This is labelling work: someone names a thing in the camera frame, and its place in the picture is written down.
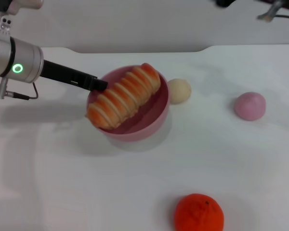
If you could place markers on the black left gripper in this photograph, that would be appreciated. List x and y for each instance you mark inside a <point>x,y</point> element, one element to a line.
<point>65,73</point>

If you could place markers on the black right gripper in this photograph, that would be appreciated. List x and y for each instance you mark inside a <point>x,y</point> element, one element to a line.
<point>224,2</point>

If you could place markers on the orange striped bread roll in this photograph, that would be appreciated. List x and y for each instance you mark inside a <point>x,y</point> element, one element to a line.
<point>125,96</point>

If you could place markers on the pink plastic bowl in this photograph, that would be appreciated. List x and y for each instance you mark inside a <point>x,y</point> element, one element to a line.
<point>144,120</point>

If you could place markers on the beige round bun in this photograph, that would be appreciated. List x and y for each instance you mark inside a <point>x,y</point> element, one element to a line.
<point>181,92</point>

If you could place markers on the pink round bun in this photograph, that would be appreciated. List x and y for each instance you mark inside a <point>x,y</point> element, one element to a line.
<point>249,107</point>

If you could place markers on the orange tangerine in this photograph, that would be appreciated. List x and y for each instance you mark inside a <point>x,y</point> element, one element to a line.
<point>197,214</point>

